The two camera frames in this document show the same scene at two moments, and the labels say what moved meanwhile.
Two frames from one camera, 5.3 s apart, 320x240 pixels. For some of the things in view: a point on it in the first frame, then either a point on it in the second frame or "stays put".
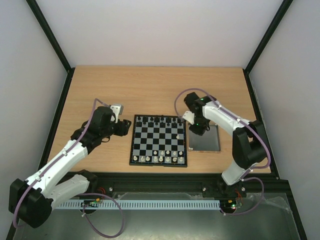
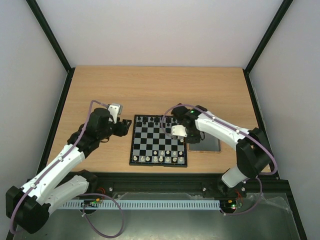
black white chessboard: x=158 y=140 stays put
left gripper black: x=123 y=128 stays put
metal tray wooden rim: x=209 y=142 stays put
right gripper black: x=200 y=128 to x=193 y=137
